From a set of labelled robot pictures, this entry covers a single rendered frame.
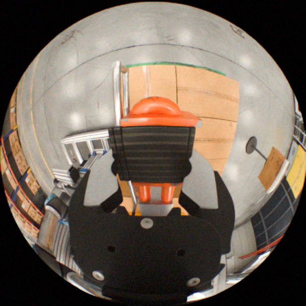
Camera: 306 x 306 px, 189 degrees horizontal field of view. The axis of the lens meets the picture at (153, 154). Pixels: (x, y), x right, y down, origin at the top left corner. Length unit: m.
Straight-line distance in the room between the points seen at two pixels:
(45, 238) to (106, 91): 1.52
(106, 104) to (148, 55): 0.85
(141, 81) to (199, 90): 0.42
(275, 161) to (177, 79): 1.71
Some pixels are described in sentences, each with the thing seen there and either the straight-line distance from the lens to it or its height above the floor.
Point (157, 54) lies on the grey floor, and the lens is 1.44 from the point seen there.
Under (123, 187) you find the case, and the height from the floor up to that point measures 1.02.
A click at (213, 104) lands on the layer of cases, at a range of 0.88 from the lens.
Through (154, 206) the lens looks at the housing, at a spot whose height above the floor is 1.21.
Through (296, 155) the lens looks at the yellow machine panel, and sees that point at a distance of 7.29.
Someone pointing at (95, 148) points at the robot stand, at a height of 0.21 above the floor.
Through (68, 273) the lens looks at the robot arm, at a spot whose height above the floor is 1.54.
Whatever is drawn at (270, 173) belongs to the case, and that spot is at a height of 0.82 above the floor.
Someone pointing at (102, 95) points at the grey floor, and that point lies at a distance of 1.48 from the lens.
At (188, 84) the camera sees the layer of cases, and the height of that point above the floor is 0.54.
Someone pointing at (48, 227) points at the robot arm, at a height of 1.36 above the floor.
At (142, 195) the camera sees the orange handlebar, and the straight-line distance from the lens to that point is 0.18.
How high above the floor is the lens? 1.31
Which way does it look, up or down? 58 degrees down
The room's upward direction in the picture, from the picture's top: 177 degrees counter-clockwise
